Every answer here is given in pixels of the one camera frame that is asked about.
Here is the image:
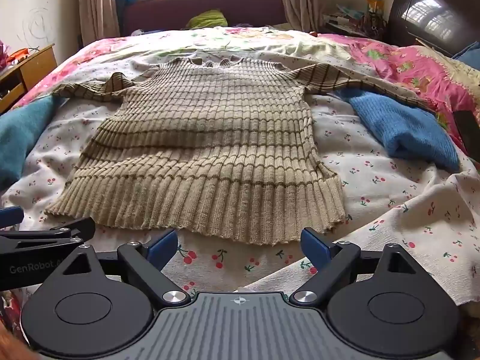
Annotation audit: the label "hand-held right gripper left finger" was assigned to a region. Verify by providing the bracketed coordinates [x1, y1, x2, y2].
[60, 229, 191, 305]

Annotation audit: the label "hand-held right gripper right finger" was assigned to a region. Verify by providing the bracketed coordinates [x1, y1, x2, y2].
[289, 227, 419, 305]

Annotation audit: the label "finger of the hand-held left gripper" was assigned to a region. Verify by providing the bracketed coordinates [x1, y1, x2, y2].
[0, 207, 24, 229]
[0, 217, 96, 251]

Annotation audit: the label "beige striped knit sweater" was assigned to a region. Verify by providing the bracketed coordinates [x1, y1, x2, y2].
[44, 54, 436, 248]

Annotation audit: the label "cherry print bed sheet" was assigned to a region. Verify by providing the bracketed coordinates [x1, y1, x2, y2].
[0, 54, 480, 308]

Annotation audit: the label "teal knit garment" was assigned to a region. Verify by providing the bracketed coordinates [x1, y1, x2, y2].
[0, 95, 65, 196]

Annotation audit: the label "blue knit sweater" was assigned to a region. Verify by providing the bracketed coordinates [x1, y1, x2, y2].
[345, 89, 461, 171]

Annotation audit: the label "wooden nightstand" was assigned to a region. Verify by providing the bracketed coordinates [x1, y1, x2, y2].
[0, 44, 58, 115]

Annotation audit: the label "orange items on nightstand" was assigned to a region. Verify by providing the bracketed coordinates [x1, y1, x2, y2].
[7, 47, 38, 62]

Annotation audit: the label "black flat object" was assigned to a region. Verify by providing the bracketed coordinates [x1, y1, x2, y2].
[454, 109, 480, 144]

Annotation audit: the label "pink floral quilt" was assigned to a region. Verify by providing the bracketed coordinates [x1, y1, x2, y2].
[11, 26, 480, 154]

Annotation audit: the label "pile of bedside clutter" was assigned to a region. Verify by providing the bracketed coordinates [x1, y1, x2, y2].
[322, 4, 389, 38]

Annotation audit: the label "yellow-green pillow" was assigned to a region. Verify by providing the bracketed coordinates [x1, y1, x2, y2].
[187, 10, 229, 29]

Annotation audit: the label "maroon padded headboard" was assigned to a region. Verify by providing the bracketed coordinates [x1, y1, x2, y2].
[123, 0, 287, 36]

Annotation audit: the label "blue cloth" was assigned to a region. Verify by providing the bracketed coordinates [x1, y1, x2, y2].
[452, 43, 480, 61]

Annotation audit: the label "dark glossy wooden board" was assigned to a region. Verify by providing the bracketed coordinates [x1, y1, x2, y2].
[386, 0, 480, 59]

